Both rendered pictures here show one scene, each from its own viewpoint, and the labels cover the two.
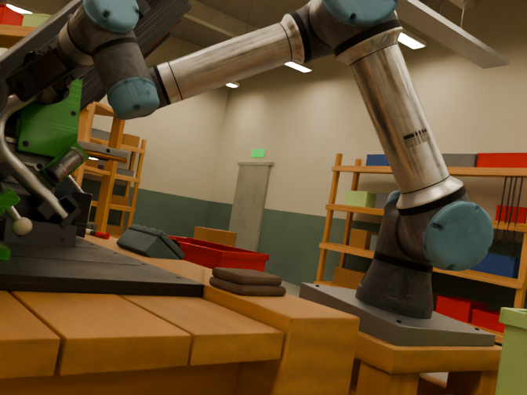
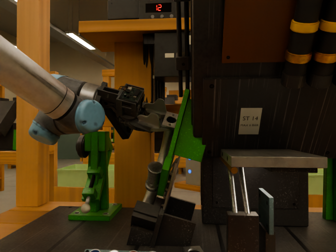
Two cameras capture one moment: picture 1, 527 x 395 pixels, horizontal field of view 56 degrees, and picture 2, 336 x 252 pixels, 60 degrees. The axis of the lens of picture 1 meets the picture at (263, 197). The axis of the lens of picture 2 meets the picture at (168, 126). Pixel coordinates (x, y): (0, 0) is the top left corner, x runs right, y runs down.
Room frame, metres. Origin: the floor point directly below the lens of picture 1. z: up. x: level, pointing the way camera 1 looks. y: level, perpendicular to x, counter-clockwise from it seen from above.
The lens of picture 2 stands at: (1.54, -0.08, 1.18)
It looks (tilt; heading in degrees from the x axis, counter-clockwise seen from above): 1 degrees up; 135
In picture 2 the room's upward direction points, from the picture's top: straight up
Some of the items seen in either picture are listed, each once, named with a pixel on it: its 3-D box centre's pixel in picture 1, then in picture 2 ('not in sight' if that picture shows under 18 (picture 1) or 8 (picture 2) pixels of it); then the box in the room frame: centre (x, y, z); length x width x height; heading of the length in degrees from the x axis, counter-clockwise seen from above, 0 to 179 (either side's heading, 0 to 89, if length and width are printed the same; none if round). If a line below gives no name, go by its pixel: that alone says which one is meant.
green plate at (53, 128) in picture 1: (46, 110); (189, 131); (1.06, 0.49, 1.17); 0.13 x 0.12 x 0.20; 40
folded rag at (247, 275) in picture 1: (248, 281); not in sight; (0.79, 0.00, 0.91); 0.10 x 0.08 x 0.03; 134
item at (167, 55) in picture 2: not in sight; (180, 58); (0.85, 0.67, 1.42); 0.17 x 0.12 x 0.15; 40
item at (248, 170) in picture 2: not in sight; (248, 162); (1.07, 0.76, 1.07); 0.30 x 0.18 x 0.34; 40
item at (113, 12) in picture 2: not in sight; (130, 12); (0.71, 0.56, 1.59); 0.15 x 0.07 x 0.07; 40
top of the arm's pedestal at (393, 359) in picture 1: (387, 335); not in sight; (1.00, -0.29, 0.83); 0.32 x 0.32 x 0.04; 33
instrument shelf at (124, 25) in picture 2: not in sight; (211, 34); (0.91, 0.78, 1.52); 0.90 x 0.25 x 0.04; 40
